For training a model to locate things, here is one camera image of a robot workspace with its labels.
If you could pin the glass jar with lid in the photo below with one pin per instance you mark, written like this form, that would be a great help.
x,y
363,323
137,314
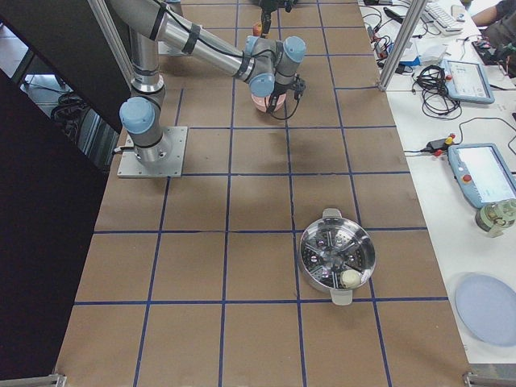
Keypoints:
x,y
494,218

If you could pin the upper teach pendant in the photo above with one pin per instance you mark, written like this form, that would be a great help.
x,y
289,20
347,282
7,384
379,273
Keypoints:
x,y
467,82

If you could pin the steel steamer pot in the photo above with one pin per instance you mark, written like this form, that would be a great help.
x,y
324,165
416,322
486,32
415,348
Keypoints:
x,y
333,244

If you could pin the light blue plate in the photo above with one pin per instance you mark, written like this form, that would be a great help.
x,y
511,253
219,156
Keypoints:
x,y
486,306

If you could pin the red yellow apple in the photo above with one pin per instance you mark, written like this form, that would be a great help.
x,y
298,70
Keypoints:
x,y
257,29

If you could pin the white round bun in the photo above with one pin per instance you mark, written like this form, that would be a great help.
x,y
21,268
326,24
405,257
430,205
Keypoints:
x,y
350,279

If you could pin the aluminium frame post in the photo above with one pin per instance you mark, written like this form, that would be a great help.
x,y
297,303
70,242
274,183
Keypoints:
x,y
403,37

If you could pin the pink bowl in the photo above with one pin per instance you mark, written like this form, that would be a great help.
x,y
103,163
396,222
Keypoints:
x,y
262,103

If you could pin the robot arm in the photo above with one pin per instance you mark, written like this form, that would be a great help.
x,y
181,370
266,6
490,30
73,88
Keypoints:
x,y
269,67

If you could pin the black power brick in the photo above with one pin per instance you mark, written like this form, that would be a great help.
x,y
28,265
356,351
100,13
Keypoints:
x,y
438,144

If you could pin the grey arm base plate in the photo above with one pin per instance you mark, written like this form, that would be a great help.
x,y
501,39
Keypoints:
x,y
164,159

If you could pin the white keyboard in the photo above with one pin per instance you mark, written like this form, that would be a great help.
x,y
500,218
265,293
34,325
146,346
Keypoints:
x,y
435,14

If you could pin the teach pendant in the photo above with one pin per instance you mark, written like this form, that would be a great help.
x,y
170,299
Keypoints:
x,y
467,82
481,173

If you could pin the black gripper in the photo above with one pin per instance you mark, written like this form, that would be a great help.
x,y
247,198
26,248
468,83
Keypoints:
x,y
278,89

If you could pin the lower teach pendant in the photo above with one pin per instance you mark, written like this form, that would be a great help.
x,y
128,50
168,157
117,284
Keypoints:
x,y
481,173

